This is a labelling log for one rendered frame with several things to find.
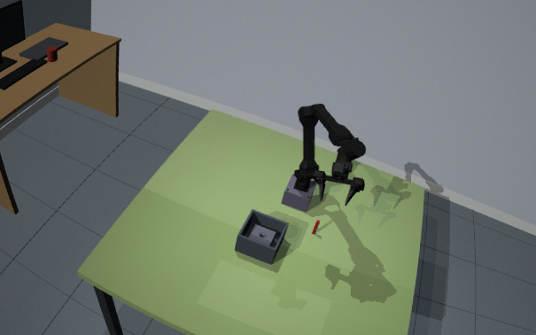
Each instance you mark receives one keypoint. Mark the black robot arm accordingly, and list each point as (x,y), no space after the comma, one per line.
(350,148)

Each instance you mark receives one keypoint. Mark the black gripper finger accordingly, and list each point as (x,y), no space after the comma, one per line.
(352,191)
(321,184)

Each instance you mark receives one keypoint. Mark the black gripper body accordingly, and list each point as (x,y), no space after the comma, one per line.
(339,178)

